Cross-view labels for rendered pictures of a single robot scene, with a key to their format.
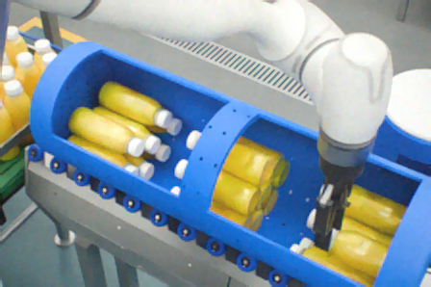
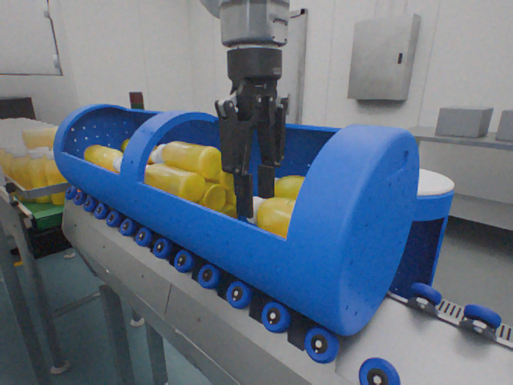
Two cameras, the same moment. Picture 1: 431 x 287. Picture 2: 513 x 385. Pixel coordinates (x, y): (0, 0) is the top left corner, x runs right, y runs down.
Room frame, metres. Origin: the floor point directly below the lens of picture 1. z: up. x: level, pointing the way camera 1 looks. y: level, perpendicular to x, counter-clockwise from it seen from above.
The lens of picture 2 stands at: (0.30, -0.29, 1.28)
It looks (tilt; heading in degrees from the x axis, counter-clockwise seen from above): 20 degrees down; 10
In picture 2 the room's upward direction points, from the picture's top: straight up
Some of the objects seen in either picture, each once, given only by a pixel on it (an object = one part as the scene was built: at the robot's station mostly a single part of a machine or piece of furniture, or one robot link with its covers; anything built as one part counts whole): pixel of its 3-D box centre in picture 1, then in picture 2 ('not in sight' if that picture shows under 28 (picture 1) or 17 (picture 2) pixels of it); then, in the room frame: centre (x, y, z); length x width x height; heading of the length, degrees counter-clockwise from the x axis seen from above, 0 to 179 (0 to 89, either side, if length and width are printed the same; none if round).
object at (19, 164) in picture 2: not in sight; (25, 177); (1.16, 0.67, 0.98); 0.07 x 0.07 x 0.16
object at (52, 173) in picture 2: (1, 129); (59, 179); (1.16, 0.53, 0.98); 0.07 x 0.07 x 0.16
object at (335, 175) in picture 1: (340, 169); (254, 85); (0.74, -0.22, 1.28); 0.08 x 0.07 x 0.09; 148
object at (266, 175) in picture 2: (335, 217); (266, 186); (0.76, -0.23, 1.13); 0.03 x 0.01 x 0.07; 58
